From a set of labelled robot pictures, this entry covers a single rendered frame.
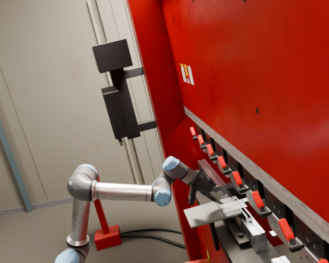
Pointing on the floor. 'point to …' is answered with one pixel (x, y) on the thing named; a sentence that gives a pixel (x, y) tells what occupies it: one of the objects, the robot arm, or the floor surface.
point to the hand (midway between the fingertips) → (219, 201)
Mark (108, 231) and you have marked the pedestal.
